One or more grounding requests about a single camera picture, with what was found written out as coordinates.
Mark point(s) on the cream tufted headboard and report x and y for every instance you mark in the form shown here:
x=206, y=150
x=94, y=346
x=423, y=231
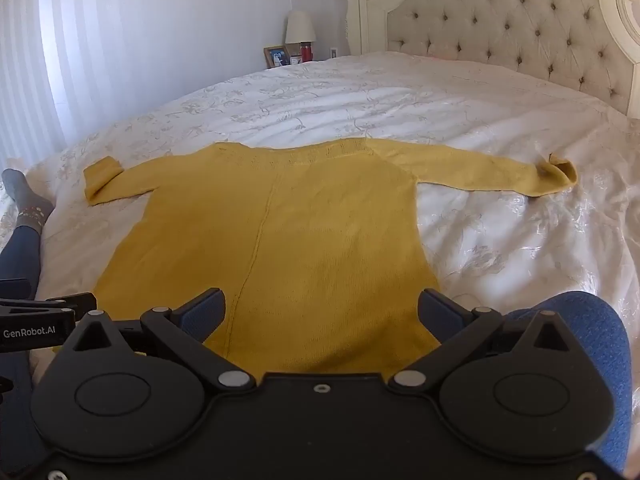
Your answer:
x=510, y=15

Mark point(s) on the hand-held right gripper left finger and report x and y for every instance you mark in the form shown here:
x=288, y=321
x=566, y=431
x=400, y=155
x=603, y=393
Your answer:
x=206, y=310

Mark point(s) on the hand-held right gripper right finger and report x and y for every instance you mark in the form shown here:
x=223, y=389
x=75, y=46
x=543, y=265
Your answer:
x=436, y=310

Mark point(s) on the white floral bedspread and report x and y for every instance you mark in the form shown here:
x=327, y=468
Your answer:
x=400, y=100

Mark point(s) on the red candle jar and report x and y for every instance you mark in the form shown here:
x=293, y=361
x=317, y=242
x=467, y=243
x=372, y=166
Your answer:
x=306, y=53

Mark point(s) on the white sheer curtain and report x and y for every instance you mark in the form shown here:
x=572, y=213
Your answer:
x=45, y=60

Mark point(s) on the person's left leg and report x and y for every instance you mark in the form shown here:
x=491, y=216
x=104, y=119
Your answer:
x=20, y=260

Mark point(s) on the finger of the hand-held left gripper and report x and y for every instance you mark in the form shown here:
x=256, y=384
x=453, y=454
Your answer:
x=75, y=301
x=15, y=287

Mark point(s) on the white table lamp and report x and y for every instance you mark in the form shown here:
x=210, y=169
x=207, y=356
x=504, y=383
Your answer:
x=300, y=27

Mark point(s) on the grey patterned sock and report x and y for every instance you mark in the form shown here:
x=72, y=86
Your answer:
x=27, y=200

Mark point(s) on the wooden picture frame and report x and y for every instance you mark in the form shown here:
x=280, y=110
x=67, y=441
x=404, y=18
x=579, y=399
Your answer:
x=276, y=56

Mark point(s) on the yellow knit sweater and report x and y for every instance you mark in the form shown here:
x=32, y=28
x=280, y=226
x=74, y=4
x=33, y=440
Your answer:
x=300, y=240

